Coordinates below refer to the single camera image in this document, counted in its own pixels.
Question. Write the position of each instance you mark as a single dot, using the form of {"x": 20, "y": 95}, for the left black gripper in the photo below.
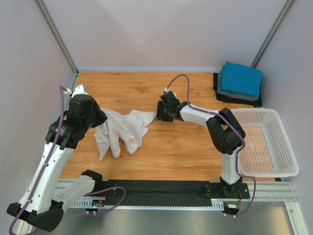
{"x": 101, "y": 117}

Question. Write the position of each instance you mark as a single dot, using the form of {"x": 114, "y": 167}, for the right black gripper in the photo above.
{"x": 159, "y": 115}

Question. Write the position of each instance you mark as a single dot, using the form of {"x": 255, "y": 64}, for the white t-shirt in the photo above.
{"x": 130, "y": 128}

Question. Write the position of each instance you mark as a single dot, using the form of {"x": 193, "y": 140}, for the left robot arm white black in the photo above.
{"x": 41, "y": 206}

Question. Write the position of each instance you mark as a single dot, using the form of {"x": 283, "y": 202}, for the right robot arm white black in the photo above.
{"x": 226, "y": 133}

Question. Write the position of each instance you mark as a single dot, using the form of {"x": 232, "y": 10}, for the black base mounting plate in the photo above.
{"x": 167, "y": 193}

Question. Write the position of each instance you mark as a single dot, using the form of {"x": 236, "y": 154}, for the folded black t-shirt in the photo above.
{"x": 256, "y": 104}

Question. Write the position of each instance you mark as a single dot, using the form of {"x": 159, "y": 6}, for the white plastic perforated basket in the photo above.
{"x": 268, "y": 152}

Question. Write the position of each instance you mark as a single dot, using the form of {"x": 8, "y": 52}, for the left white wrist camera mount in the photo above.
{"x": 81, "y": 89}

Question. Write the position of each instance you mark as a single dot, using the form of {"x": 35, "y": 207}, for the left aluminium corner post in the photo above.
{"x": 56, "y": 34}

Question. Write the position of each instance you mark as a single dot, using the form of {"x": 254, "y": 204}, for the aluminium corner post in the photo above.
{"x": 56, "y": 34}
{"x": 272, "y": 32}

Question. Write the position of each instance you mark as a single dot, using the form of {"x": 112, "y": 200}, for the aluminium frame rail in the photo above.
{"x": 265, "y": 191}

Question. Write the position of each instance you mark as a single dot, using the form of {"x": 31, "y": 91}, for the right aluminium corner post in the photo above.
{"x": 272, "y": 32}

